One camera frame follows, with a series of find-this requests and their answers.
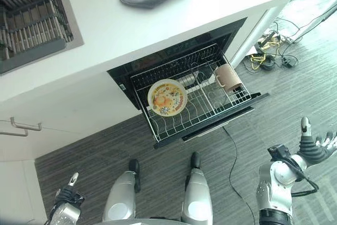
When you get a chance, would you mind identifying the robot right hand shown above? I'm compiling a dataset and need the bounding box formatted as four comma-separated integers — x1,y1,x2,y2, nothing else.
296,116,337,168

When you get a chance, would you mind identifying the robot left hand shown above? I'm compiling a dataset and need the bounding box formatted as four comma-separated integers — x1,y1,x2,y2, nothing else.
54,172,85,206

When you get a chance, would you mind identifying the black drawer dishwasher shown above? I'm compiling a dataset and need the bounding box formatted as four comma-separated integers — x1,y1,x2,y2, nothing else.
106,16,271,150

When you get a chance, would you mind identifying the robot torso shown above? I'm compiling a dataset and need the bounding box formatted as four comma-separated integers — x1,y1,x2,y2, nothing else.
93,218,211,225

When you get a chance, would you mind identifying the black power adapter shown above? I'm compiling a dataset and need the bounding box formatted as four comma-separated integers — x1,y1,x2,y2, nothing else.
280,55,299,69

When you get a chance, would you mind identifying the beige mug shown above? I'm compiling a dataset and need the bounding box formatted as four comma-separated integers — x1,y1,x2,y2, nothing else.
213,64,243,93

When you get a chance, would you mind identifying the yellow green tool bundle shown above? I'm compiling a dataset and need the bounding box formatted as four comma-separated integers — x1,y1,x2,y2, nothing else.
259,30,282,50

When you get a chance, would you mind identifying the robot right leg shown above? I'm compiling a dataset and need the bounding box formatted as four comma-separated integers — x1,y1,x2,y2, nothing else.
181,152,213,223

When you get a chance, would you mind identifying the printed yellow round plate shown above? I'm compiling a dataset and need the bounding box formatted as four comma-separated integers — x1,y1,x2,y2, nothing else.
147,79,188,118

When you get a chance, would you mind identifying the grey slanted pole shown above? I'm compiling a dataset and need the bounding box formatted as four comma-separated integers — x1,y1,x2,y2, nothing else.
314,1,337,27

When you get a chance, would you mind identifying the white kitchen counter cabinet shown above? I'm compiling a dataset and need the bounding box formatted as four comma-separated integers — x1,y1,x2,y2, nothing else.
0,0,295,225

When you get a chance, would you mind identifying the grey kitchen sink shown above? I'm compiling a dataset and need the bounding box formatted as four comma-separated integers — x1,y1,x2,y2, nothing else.
0,0,85,75

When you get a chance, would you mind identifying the slatted sink drainer rack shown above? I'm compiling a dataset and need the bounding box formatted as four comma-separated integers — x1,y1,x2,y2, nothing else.
0,0,74,61

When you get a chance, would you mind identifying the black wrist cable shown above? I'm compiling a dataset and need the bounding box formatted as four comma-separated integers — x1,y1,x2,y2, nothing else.
278,156,321,197

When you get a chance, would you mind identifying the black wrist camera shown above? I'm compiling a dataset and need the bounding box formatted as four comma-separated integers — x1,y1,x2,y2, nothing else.
267,144,291,161

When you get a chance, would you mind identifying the long black floor cable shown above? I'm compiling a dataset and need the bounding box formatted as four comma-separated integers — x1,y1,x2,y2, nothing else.
222,126,257,225

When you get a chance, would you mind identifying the long grey cabinet handle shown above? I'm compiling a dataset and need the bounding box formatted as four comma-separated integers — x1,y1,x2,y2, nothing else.
0,116,43,132

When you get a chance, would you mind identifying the black coiled cable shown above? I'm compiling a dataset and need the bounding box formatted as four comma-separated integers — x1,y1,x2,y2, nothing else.
262,54,276,70

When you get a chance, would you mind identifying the yellow coiled cable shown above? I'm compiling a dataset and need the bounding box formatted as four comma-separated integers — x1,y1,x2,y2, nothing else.
249,52,267,70

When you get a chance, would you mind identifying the thin black cable tangle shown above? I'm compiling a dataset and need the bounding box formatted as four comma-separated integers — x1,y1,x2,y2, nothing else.
272,16,326,60

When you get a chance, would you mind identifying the wire dish rack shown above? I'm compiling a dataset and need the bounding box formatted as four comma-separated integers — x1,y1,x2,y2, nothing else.
131,43,252,142

